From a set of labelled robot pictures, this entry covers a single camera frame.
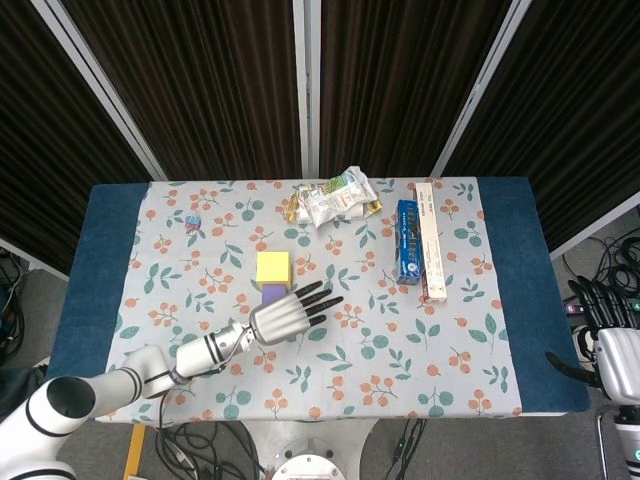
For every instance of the blue cardboard box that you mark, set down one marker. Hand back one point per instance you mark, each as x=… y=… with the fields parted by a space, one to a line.
x=409 y=245

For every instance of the floral tablecloth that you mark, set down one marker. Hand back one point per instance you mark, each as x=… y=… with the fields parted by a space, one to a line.
x=375 y=360

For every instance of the blue felt table cover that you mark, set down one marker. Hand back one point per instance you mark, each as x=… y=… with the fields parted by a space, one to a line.
x=530 y=300

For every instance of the white yellow snack packet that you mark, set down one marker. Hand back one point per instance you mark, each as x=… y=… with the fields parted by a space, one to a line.
x=294 y=205

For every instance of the long white cardboard box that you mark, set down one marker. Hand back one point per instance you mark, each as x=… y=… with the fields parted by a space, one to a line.
x=433 y=250

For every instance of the yellow floor strip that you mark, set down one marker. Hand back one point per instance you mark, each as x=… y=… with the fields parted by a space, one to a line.
x=134 y=452

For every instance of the purple foam cube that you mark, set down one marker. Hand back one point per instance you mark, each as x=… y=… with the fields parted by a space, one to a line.
x=272 y=294

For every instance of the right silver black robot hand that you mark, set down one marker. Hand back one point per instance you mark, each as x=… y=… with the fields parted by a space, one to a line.
x=620 y=360

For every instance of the dark folding screen panel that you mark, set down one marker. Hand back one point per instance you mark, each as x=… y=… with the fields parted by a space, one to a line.
x=565 y=125
x=45 y=150
x=210 y=85
x=400 y=85

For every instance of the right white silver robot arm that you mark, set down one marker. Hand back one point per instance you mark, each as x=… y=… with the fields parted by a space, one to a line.
x=629 y=440

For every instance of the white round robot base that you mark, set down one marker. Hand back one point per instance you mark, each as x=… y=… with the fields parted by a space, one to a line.
x=307 y=450

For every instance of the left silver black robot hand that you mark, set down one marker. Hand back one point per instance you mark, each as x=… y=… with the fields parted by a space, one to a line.
x=277 y=320

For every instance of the crumpled silver snack bag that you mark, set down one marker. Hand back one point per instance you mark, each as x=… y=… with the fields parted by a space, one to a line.
x=332 y=200

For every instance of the large yellow foam cube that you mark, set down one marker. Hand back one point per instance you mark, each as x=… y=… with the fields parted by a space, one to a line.
x=273 y=270

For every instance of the small blue red candy wrapper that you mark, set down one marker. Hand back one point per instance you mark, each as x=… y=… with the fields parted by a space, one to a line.
x=192 y=223

